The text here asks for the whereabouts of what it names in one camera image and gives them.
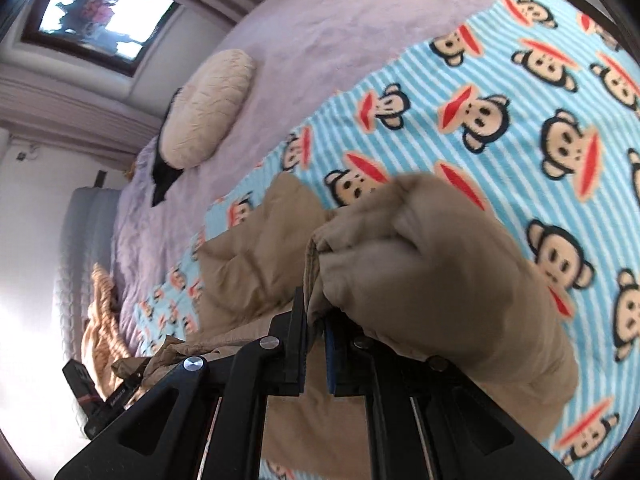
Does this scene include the yellow striped garment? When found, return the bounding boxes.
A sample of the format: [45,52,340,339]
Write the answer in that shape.
[82,263,133,398]

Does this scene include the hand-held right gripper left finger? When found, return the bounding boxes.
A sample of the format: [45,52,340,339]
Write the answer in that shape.
[52,287,308,480]

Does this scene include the black cloth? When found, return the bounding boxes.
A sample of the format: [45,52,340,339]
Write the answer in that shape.
[151,87,183,207]

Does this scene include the dark-framed window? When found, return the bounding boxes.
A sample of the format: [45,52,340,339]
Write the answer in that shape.
[22,0,181,78]

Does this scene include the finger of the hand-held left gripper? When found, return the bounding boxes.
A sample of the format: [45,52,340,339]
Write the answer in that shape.
[120,370,147,394]

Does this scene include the blue striped monkey-print blanket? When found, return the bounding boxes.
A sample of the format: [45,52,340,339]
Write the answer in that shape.
[132,0,640,480]

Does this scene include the narrow grey curtain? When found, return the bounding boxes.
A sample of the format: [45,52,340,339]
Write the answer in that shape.
[0,76,161,161]

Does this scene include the purple bedspread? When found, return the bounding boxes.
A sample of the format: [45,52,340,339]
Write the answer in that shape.
[111,0,516,356]

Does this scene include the grey quilted headboard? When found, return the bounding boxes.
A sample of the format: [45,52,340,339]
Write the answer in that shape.
[52,186,123,361]

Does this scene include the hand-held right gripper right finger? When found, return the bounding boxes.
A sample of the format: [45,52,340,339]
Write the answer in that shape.
[324,316,575,480]

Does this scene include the tan puffer jacket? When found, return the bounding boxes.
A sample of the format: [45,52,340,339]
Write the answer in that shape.
[111,172,581,480]

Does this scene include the round cream pillow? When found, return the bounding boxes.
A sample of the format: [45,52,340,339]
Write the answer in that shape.
[159,50,257,168]

